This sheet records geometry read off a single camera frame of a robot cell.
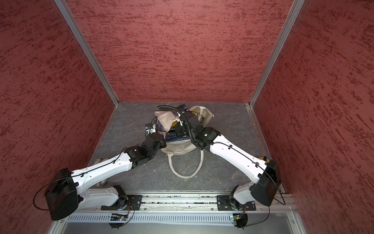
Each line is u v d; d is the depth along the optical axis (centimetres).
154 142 60
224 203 74
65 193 39
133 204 74
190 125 52
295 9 72
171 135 94
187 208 73
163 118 85
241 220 71
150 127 70
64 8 71
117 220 72
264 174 41
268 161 44
